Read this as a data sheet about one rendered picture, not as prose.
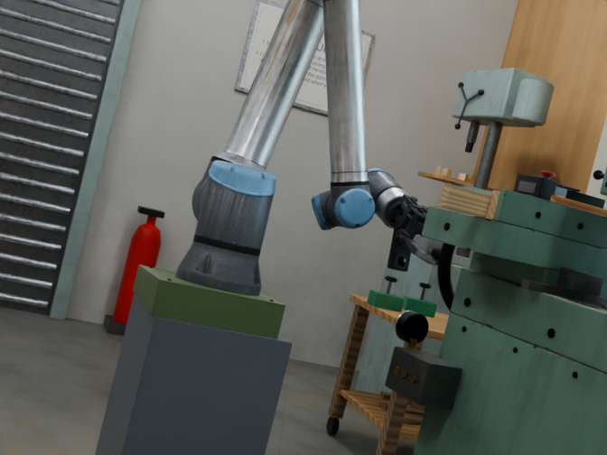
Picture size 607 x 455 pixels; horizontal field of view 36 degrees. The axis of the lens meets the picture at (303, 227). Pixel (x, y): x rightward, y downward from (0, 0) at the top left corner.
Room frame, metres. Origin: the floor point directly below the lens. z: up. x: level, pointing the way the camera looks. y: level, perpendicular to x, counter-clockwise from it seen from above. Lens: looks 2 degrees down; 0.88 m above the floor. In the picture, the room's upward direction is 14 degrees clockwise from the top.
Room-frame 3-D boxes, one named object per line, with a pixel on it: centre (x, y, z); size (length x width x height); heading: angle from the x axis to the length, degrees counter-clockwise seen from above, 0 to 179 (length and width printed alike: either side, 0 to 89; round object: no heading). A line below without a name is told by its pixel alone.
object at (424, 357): (1.78, -0.29, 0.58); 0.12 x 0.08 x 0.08; 28
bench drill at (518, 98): (4.20, -0.72, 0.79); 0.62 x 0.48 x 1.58; 20
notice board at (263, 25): (4.70, 0.19, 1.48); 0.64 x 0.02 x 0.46; 109
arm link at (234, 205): (2.09, 0.16, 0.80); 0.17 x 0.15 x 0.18; 13
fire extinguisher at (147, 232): (4.42, 0.70, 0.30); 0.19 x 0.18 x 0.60; 19
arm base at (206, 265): (2.07, 0.15, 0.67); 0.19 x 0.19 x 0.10
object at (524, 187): (1.93, -0.46, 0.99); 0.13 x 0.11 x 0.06; 118
